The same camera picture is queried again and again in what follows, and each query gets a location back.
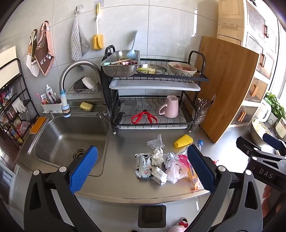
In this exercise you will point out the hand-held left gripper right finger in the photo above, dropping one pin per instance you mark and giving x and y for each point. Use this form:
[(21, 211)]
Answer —
[(200, 167)]

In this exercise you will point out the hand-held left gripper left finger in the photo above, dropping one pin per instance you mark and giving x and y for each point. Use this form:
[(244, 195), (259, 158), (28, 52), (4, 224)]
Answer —
[(83, 169)]

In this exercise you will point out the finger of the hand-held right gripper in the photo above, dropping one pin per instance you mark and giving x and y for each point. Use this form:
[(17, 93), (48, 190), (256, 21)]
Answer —
[(272, 141), (245, 145)]

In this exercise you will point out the orange candy wrapper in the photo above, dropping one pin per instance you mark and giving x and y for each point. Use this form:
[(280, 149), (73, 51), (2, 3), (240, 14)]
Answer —
[(192, 176)]

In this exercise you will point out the clear plastic bottle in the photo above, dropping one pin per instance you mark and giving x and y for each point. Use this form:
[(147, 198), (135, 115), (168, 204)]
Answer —
[(198, 145)]

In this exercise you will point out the pink plastic bag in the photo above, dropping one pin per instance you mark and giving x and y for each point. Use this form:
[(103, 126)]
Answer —
[(176, 171)]

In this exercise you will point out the yellow foam fruit net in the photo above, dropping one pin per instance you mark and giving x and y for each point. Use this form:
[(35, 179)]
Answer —
[(183, 141)]

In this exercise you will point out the foil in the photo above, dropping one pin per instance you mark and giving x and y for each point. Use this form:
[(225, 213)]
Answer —
[(169, 158)]

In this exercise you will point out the small white carton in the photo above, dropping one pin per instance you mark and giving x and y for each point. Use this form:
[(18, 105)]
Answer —
[(159, 176)]

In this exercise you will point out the clear plastic wrapper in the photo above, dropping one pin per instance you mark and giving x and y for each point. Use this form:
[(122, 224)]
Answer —
[(156, 142)]

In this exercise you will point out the silver drink pouch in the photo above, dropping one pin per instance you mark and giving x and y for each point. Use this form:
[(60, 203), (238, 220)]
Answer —
[(143, 166)]

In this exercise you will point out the metal trash bin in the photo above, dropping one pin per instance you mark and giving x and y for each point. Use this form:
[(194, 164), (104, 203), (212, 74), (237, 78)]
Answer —
[(152, 215)]

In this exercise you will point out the person's right hand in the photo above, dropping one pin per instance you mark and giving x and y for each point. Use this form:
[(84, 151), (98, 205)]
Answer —
[(267, 194)]

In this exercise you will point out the large metal bowl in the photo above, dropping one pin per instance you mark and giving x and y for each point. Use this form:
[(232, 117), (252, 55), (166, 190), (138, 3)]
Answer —
[(255, 133)]

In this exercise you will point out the white kettle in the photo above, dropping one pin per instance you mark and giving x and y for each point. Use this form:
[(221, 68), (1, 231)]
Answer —
[(262, 111)]

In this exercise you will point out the stainless steel sink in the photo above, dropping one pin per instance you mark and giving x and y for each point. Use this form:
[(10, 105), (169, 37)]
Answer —
[(67, 138)]

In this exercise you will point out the green potted plant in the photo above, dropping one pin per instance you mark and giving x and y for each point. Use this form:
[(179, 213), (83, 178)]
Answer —
[(276, 104)]

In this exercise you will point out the clear cutlery holder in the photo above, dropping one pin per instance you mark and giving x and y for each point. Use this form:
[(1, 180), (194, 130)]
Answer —
[(200, 116)]

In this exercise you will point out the chrome tap knob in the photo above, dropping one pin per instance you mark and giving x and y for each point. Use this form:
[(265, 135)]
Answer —
[(101, 115)]

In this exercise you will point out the red white slipper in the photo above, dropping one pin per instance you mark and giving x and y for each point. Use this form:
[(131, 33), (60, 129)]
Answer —
[(182, 222)]

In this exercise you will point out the wooden cutting board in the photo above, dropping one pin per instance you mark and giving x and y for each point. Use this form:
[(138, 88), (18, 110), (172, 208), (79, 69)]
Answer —
[(228, 89)]

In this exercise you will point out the yellow soap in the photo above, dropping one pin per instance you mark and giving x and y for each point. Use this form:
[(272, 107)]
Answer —
[(86, 106)]

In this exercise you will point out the orange cloth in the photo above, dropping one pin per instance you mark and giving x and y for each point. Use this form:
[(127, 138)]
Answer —
[(38, 125)]

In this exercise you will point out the pink fleece pajama pants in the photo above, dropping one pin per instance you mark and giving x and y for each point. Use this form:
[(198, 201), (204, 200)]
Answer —
[(177, 229)]

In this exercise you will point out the pink mug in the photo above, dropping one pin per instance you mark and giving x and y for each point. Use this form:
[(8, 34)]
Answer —
[(171, 107)]

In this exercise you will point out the blue white faucet extender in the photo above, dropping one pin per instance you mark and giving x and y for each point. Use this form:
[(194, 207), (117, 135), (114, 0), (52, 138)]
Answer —
[(64, 104)]

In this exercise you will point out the white toothbrush holder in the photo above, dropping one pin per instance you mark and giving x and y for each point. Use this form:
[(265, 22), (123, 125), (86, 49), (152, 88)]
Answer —
[(51, 108)]

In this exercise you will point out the red scissors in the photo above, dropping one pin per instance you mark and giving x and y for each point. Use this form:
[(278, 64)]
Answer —
[(137, 117)]

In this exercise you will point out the pink toothbrush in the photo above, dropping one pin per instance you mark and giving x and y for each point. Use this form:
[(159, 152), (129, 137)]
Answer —
[(41, 98)]

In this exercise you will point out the steel wool scrubber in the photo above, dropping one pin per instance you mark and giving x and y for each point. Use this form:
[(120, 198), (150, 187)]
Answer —
[(78, 86)]

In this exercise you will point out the white toothpaste tube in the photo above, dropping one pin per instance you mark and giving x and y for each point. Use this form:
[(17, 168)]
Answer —
[(48, 91)]

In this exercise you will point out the black two-tier dish rack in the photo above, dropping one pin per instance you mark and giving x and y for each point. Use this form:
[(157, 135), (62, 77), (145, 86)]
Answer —
[(192, 78)]

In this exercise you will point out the row of snack packets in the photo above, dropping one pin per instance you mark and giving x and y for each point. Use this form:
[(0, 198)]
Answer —
[(9, 125)]

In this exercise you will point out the white glove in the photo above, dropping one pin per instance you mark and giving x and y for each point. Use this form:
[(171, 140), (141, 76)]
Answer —
[(19, 106)]

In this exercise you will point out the beige bowl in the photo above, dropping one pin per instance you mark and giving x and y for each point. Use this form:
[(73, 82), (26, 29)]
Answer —
[(181, 72)]

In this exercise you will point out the chrome faucet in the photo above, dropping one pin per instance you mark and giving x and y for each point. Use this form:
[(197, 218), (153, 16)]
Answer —
[(67, 69)]

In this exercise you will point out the metal plate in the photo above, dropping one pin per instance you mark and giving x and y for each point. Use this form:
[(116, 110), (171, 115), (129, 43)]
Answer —
[(159, 69)]

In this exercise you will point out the metal mesh colander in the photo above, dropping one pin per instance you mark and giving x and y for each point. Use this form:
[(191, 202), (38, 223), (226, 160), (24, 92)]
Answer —
[(120, 69)]

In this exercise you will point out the brown pink hanging towel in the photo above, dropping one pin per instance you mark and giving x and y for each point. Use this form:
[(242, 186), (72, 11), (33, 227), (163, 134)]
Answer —
[(44, 53)]

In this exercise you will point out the grey blue spatula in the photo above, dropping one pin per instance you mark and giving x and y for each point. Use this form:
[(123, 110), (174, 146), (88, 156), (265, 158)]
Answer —
[(130, 53)]

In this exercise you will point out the grey striped hanging towel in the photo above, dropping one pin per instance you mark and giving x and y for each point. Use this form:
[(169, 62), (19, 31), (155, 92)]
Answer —
[(77, 42)]

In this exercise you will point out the yellow sponge brush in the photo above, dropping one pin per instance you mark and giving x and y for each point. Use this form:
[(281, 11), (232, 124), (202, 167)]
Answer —
[(98, 41)]

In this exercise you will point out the metal towel hook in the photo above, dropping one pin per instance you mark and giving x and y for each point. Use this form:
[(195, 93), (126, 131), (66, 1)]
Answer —
[(78, 9)]

